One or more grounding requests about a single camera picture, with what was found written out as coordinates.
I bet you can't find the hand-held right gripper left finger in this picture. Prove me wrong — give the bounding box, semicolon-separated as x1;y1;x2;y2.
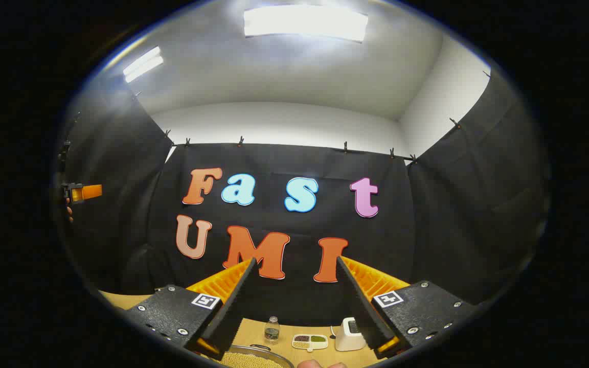
121;257;258;361

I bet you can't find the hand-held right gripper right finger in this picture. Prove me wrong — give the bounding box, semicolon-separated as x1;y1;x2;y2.
335;256;479;360

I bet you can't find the steel pot with soybeans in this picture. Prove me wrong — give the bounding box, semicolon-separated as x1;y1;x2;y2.
220;344;295;368

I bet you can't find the white toaster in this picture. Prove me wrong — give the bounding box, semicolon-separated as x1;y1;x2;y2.
334;317;367;352

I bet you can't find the clear plastic water bottle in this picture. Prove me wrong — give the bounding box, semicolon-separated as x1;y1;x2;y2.
264;316;281;342

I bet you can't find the white divided bean dish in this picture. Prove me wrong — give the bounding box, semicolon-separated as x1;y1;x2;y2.
292;334;329;352

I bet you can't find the black backdrop cloth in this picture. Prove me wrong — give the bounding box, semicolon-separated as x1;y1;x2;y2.
57;66;551;328

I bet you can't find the narrow ceiling light panel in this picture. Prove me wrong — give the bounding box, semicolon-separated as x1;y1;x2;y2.
122;46;165;83

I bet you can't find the large ceiling light panel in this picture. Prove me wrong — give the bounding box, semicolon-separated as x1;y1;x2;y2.
243;5;369;43

